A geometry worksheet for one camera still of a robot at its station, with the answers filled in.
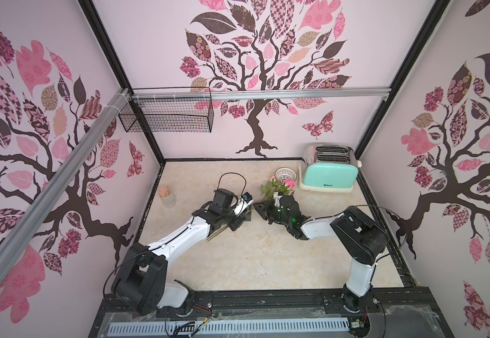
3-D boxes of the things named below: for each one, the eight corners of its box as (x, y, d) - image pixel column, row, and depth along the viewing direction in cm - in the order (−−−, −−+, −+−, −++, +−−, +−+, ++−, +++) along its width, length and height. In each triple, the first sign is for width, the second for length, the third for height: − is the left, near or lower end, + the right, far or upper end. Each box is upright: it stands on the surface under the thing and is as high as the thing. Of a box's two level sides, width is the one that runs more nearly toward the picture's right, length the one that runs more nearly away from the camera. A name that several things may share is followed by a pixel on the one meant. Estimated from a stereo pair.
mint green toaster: (301, 193, 108) (308, 169, 93) (296, 168, 120) (302, 143, 105) (350, 193, 107) (365, 169, 93) (340, 167, 119) (352, 143, 105)
